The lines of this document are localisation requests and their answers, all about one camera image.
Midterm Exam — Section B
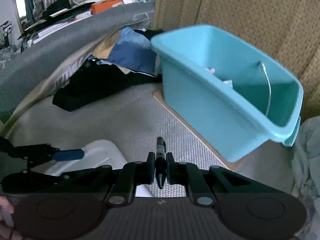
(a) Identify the black cloth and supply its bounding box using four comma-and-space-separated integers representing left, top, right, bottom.
51, 28, 164, 112

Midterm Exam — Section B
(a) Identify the teal plastic storage bin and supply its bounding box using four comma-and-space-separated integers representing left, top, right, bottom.
151, 25, 304, 162

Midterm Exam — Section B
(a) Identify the blue cloth pile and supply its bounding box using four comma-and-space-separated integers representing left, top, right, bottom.
89, 27, 163, 76

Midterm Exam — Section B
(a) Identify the white plastic lid tray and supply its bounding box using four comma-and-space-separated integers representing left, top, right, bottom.
43, 139, 153, 198

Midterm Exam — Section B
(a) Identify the person's right hand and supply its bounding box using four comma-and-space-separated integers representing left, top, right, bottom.
0, 196, 23, 240

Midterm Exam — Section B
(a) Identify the white charging cable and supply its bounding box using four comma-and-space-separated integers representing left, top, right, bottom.
260, 62, 272, 118

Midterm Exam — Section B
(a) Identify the woven rattan headboard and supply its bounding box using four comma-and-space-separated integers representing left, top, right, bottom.
152, 0, 320, 120

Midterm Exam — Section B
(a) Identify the grey mattress edge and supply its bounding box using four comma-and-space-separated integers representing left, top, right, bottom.
1, 2, 155, 122

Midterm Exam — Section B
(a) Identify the black marker pen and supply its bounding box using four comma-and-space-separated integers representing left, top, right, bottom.
155, 137, 167, 189

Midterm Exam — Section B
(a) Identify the blue leaf print quilt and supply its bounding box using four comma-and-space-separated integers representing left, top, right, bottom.
291, 116, 320, 239

